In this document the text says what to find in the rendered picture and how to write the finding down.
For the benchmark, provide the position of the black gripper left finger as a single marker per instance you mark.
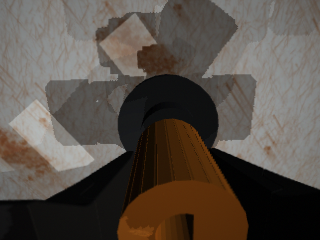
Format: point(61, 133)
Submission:
point(88, 210)

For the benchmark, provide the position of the orange knob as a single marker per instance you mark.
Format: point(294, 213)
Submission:
point(176, 191)

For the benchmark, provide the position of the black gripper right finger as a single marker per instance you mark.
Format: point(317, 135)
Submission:
point(277, 207)

